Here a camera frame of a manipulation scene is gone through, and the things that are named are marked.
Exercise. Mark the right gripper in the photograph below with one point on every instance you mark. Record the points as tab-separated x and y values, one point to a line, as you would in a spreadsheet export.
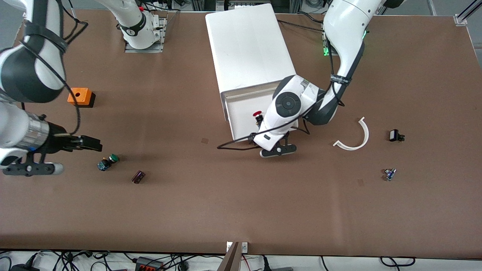
57	140

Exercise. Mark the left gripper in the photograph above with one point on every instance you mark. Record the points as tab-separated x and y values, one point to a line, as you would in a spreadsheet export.
259	121

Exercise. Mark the red push button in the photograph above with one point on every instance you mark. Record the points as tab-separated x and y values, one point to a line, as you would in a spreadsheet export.
257	113

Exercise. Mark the white shallow cabinet drawer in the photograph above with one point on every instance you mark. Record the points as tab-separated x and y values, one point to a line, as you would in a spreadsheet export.
241	116

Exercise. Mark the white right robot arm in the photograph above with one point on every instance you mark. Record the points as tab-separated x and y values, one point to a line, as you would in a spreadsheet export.
22	71

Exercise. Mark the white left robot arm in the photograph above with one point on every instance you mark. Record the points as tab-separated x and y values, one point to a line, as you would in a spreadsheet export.
346	22

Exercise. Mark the green push button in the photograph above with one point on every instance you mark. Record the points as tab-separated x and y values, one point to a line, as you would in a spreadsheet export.
113	158

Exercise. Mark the white drawer cabinet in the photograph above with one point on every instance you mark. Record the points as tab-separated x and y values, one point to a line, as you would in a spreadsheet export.
244	45

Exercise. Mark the orange box with hole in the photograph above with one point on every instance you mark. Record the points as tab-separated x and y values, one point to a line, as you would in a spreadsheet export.
81	97

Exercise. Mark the dark purple small component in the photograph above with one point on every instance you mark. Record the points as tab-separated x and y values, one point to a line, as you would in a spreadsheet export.
138	177

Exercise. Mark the white curved plastic strip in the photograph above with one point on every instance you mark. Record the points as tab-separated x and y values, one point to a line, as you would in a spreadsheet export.
367	134

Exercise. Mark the black red power strip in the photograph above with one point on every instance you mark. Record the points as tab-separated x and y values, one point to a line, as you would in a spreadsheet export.
148	264

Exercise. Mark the black power adapter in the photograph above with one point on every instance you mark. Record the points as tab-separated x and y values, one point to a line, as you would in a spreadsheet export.
24	268

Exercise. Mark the small blue electronic component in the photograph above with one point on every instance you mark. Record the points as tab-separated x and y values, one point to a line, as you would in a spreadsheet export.
389	175

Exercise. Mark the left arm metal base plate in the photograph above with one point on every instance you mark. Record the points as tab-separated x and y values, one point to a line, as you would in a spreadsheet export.
325	49

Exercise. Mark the brown wooden post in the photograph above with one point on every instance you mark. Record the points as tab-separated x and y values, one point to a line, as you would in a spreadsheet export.
231	261

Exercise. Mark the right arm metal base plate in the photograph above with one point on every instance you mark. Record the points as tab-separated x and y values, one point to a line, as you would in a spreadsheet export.
162	37

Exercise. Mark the small black switch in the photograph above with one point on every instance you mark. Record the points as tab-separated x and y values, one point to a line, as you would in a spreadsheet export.
394	135

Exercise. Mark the aluminium frame profile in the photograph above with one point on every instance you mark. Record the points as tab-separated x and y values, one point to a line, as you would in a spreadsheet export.
465	15

